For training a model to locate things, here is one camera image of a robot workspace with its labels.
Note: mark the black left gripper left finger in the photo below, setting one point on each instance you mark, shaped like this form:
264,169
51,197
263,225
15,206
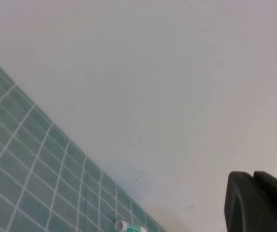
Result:
239,207

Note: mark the green white glue stick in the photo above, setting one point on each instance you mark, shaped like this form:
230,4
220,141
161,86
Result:
120,226

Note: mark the green grid tablecloth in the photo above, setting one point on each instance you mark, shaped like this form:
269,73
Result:
20,169

